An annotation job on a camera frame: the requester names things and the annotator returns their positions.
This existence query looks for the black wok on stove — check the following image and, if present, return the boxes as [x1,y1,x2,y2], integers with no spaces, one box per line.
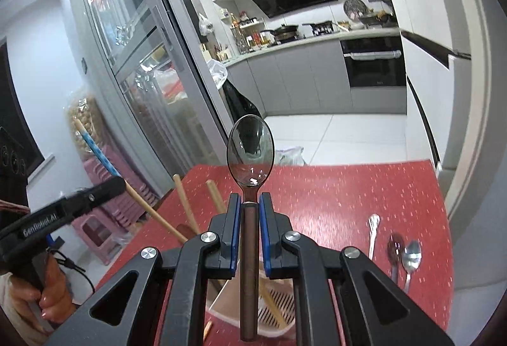
[261,24,299,42]

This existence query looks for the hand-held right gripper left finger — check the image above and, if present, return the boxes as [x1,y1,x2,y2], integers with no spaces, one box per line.
[43,193,242,346]

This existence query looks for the blue patterned wooden chopstick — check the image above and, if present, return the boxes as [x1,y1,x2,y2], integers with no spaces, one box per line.
[74,121,188,244]

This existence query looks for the grey kitchen cabinets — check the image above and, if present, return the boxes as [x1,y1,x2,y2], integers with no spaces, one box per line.
[228,39,407,117]

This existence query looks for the metal spice rack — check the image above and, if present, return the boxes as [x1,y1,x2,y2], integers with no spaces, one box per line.
[232,13,266,54]

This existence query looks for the clear bag of snack balls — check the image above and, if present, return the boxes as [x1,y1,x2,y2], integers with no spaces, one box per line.
[65,90,104,157]

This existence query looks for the person's left hand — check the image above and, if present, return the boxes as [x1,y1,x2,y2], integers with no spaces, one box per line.
[0,255,78,335]

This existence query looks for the brown wooden chopstick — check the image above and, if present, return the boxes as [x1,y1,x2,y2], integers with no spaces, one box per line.
[205,180,227,218]
[173,174,201,236]

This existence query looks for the beige plastic cutlery holder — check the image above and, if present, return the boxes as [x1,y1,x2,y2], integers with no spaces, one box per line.
[206,257,298,335]

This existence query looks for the single pink stool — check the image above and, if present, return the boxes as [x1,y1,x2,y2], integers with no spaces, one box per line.
[71,213,123,265]

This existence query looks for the steel spoon white handle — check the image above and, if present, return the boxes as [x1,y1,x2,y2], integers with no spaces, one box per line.
[402,240,423,293]

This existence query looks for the dark spoon brown handle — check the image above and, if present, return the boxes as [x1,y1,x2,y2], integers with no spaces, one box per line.
[227,114,275,343]

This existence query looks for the wok with food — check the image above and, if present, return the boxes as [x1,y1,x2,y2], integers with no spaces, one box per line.
[358,11,397,26]

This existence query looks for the round metal strainer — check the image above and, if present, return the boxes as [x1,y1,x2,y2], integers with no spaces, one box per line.
[343,0,367,19]

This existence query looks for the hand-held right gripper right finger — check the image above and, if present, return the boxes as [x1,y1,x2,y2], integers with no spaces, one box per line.
[259,192,454,346]

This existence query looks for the stack of pink stools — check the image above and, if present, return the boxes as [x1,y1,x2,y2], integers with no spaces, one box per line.
[81,144,159,228]

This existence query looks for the black cable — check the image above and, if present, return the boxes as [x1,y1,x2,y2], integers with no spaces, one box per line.
[53,249,96,291]

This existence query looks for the black garbage bag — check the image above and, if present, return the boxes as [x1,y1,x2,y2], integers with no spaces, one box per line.
[224,79,262,125]

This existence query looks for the black built-in oven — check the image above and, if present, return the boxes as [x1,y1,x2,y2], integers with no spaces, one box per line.
[341,36,407,88]

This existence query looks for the small dark spoon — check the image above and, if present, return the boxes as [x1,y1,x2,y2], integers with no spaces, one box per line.
[387,233,405,283]

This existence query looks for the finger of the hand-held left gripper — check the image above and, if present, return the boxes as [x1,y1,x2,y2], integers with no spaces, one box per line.
[61,176,127,221]

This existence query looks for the small steel fork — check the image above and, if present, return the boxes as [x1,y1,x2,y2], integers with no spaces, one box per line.
[366,213,382,261]

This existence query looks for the white refrigerator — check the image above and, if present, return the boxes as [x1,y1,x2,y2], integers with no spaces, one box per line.
[400,0,476,180]

